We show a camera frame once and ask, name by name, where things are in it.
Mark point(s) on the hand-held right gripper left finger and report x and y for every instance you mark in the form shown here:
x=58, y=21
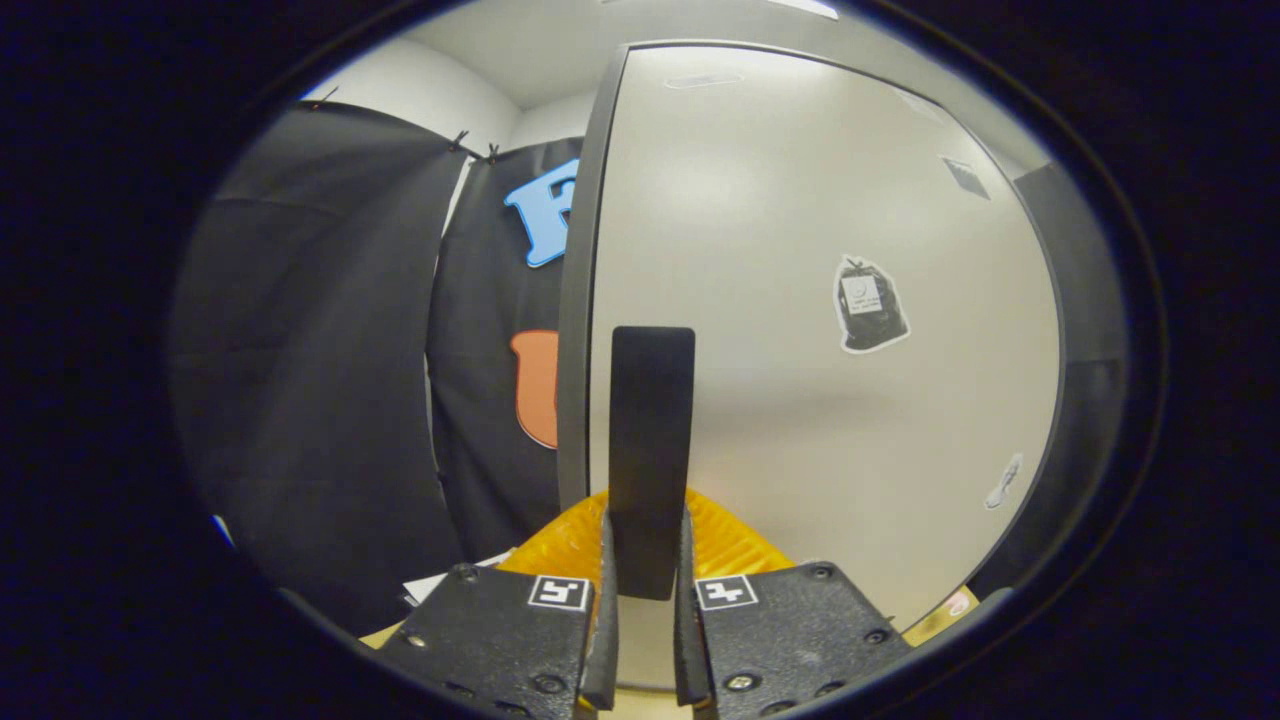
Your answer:
x=600, y=640

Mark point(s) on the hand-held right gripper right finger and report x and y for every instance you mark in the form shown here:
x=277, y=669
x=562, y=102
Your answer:
x=688, y=640

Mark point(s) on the dark grey cabinet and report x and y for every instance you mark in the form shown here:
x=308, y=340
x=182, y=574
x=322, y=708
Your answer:
x=575, y=350

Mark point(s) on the black backdrop cloth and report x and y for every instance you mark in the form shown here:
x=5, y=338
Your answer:
x=300, y=350

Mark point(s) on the long ceiling light panel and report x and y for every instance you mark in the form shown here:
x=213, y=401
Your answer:
x=803, y=6

